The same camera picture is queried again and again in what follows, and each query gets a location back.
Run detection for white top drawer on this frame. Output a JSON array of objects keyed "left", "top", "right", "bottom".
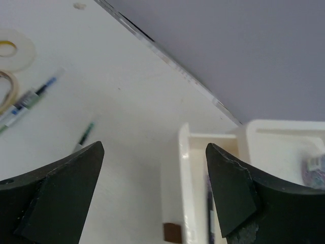
[{"left": 160, "top": 124, "right": 239, "bottom": 243}]

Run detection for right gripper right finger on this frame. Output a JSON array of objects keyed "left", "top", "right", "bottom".
[{"left": 206, "top": 143, "right": 324, "bottom": 243}]

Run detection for dark green pen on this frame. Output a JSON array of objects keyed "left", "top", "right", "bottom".
[{"left": 72, "top": 121, "right": 95, "bottom": 153}]

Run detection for paper clip jar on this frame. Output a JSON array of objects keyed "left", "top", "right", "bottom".
[{"left": 301, "top": 154, "right": 324, "bottom": 190}]

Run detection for purple pen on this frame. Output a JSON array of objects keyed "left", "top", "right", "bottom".
[{"left": 207, "top": 175, "right": 215, "bottom": 244}]

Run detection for blue capped pen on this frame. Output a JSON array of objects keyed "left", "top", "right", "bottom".
[{"left": 1, "top": 68, "right": 65, "bottom": 124}]

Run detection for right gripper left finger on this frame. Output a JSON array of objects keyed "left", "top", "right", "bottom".
[{"left": 1, "top": 141, "right": 105, "bottom": 243}]

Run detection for white barrel pen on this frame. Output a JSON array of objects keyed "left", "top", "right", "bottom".
[{"left": 1, "top": 110, "right": 28, "bottom": 134}]

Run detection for beige masking tape roll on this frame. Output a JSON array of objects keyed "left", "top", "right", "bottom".
[{"left": 1, "top": 70, "right": 19, "bottom": 114}]

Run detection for white drawer storage box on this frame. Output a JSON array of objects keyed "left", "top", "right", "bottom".
[{"left": 233, "top": 119, "right": 324, "bottom": 185}]

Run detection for white tape roll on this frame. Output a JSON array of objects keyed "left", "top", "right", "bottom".
[{"left": 1, "top": 28, "right": 37, "bottom": 72}]

